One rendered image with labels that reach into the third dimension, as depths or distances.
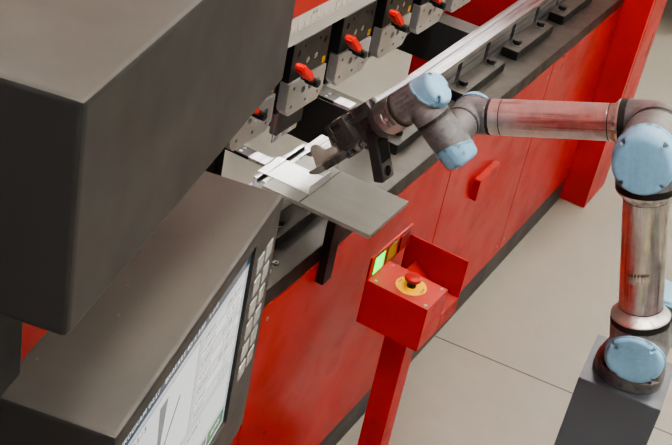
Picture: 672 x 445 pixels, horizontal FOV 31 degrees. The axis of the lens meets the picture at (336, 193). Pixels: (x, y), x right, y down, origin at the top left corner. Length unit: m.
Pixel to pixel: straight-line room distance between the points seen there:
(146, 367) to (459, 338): 2.86
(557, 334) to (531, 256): 0.45
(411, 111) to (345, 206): 0.29
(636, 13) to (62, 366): 3.60
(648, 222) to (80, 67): 1.61
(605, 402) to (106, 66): 1.95
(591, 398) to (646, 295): 0.36
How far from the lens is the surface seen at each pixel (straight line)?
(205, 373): 1.32
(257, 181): 2.59
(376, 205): 2.57
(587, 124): 2.41
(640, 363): 2.45
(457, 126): 2.38
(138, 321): 1.18
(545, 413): 3.77
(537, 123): 2.44
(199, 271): 1.26
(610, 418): 2.68
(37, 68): 0.84
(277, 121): 2.53
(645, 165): 2.25
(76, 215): 0.86
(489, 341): 3.97
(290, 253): 2.59
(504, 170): 3.84
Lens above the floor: 2.34
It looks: 31 degrees down
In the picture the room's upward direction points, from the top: 12 degrees clockwise
